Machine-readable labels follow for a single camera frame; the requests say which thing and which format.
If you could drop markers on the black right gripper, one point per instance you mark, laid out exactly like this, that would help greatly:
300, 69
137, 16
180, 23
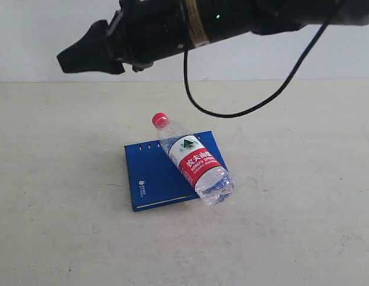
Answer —
139, 33

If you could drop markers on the blue ring binder notebook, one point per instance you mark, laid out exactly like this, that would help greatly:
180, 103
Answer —
154, 180

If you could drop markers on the clear plastic water bottle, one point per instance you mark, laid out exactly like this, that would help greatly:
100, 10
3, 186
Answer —
209, 179

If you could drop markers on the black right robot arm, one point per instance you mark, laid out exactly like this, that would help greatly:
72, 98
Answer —
225, 19

